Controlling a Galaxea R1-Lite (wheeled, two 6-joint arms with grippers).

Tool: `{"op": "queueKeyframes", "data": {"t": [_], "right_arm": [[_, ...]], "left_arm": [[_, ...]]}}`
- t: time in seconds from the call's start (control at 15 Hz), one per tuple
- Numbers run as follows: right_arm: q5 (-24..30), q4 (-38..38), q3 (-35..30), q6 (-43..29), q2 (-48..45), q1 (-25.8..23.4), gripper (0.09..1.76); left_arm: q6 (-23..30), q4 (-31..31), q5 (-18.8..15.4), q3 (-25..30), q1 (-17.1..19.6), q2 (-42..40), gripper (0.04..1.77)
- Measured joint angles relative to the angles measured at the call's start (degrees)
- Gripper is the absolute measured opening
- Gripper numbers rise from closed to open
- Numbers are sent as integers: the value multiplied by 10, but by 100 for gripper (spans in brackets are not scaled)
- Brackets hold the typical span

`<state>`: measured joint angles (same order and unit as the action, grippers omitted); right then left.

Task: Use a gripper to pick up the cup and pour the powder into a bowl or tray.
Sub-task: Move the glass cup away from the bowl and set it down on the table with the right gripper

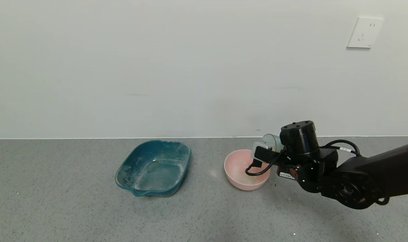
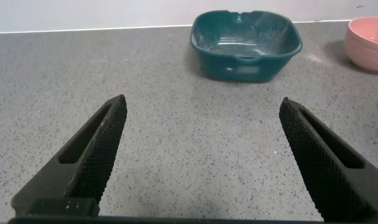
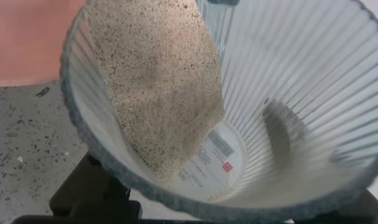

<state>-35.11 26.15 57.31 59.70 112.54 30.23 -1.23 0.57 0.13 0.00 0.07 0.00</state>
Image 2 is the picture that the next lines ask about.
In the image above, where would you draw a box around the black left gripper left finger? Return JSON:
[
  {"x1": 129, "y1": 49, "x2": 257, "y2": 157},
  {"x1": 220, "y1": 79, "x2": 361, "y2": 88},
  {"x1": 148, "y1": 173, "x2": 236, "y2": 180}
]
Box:
[{"x1": 11, "y1": 94, "x2": 128, "y2": 218}]

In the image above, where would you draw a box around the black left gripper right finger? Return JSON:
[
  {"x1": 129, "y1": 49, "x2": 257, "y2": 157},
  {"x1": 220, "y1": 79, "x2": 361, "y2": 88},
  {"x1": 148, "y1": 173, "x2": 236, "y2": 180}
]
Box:
[{"x1": 279, "y1": 96, "x2": 378, "y2": 223}]

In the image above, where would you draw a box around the pink round bowl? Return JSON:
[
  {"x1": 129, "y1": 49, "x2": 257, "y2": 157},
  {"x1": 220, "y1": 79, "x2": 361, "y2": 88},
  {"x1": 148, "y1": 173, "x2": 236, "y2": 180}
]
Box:
[{"x1": 343, "y1": 16, "x2": 378, "y2": 72}]

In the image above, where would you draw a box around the teal plastic square tray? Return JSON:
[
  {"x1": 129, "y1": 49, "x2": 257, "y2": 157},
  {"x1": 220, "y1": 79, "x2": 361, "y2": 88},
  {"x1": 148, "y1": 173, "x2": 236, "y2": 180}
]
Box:
[{"x1": 189, "y1": 9, "x2": 304, "y2": 83}]

